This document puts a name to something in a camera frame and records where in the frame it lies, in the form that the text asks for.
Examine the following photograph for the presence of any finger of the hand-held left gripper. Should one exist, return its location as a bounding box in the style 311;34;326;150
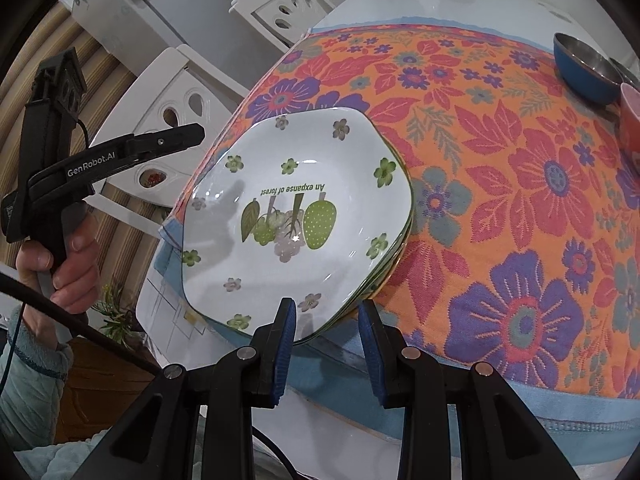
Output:
125;122;206;158

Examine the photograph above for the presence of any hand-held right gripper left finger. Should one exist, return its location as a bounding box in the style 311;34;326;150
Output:
90;297;298;480

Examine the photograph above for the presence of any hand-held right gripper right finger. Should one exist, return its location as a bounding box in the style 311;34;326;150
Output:
357;300;571;480

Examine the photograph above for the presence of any blue steel bowl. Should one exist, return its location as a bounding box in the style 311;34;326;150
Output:
553;32;626;106

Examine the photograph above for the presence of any pink cartoon bowl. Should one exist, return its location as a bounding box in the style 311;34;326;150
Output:
619;82;640;176

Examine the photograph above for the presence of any person's left forearm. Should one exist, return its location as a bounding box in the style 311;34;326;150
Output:
0;305;76;453

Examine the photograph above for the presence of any person's left hand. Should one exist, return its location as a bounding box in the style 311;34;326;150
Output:
15;205;101;317

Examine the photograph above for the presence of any white wooden chair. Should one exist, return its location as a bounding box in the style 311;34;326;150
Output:
229;0;336;53
90;45;251;221

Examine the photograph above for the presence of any beige striped curtain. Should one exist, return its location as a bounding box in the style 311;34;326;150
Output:
0;5;166;276

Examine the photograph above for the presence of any green potted plant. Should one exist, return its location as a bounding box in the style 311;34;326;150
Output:
92;285;146;351

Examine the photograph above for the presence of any brown wooden furniture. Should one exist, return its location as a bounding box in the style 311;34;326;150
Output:
55;335;168;443

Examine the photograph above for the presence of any person's light blue clothing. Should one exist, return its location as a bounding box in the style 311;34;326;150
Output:
15;437;201;480

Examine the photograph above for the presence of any floral woven tablecloth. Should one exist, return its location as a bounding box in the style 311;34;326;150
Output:
160;22;640;436

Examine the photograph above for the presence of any black cable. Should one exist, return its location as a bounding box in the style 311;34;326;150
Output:
0;277;168;373

